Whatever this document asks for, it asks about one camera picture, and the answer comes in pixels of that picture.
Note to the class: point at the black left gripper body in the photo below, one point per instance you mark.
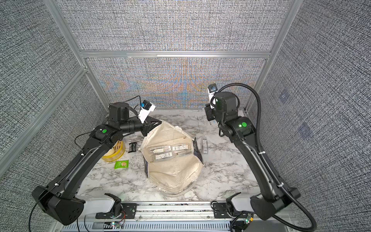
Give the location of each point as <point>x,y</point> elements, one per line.
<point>146,124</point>

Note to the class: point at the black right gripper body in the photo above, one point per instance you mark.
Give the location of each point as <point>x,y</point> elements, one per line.
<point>214,115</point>

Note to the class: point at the clear compass set case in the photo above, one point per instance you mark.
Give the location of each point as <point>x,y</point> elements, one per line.
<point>205,146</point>

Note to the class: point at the beige canvas tote bag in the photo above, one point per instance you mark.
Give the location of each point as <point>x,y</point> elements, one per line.
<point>173,162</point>

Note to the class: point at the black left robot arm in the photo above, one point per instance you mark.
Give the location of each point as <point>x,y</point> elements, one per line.
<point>59,198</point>

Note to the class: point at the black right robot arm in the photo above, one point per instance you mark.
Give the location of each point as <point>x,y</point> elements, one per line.
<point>223,108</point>

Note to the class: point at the small black packet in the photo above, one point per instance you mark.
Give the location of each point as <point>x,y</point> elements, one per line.
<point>132,147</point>

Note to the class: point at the yellow tape roll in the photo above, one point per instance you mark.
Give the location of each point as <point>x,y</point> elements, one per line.
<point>115,152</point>

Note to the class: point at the green snack packet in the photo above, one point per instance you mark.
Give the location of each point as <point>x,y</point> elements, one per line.
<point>121,164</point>

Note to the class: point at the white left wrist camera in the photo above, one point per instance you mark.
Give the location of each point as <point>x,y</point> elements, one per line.
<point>146,108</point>

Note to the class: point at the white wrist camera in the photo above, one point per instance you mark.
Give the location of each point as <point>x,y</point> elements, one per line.
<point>212,90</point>
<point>146,108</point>

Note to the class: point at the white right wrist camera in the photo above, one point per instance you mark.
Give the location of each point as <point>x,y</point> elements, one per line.
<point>212,90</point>

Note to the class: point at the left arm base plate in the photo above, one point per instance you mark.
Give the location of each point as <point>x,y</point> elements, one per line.
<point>126,210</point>

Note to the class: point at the aluminium front rail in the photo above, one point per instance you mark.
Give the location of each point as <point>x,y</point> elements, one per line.
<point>159,217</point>

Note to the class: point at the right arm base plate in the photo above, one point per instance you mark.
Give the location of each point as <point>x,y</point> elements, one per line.
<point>223,210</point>

